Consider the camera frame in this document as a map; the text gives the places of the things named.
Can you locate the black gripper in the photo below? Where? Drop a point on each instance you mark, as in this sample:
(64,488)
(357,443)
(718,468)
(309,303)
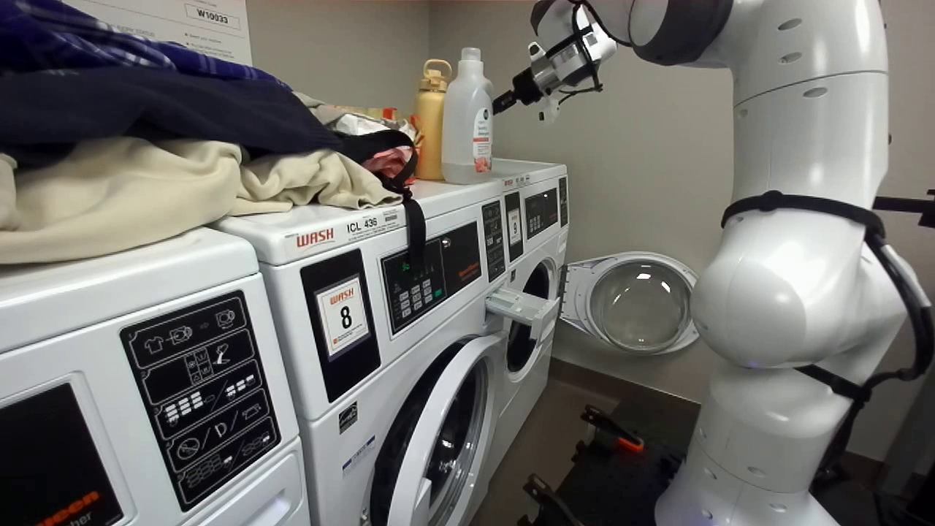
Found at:
(538,85)

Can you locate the white detergent bottle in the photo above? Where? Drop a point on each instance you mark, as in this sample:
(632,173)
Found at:
(470,119)

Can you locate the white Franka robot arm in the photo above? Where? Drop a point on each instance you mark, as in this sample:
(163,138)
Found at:
(809,293)

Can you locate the white washing machine number 9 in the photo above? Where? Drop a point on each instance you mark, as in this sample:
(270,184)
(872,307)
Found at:
(531,177)

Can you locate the white detergent drawer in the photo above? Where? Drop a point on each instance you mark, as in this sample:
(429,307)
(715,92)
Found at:
(521,310)

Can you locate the white washing machine number 8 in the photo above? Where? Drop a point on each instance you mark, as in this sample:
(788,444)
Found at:
(294,456)

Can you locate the white washing machine number 7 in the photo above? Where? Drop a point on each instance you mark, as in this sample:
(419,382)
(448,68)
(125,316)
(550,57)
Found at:
(99,322)

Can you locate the yellow water bottle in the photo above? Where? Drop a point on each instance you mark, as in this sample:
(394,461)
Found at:
(430,127)

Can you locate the red orange garment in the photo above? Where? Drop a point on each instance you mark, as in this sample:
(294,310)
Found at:
(391,165)

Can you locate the white crumpled garment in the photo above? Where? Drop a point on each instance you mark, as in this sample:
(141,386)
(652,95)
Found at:
(356,123)

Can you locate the round door of washer 9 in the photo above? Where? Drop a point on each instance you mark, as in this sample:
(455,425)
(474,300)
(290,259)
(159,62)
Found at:
(638,307)

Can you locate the round door of washer 8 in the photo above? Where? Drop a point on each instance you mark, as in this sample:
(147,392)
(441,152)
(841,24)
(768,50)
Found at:
(429,428)

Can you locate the black orange clamp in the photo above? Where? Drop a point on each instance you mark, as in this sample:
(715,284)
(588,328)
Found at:
(614,434)
(550,501)

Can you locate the navy blue garment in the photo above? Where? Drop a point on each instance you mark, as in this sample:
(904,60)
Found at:
(147,113)

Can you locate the beige garment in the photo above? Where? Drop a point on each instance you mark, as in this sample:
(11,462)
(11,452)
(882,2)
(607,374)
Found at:
(119,195)

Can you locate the black base table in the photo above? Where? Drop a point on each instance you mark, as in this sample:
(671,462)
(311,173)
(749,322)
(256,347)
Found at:
(614,487)

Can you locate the purple patterned garment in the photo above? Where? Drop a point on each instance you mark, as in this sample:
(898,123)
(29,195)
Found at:
(99,40)

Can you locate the black mount bar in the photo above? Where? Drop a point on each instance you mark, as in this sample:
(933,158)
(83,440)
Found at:
(908,206)

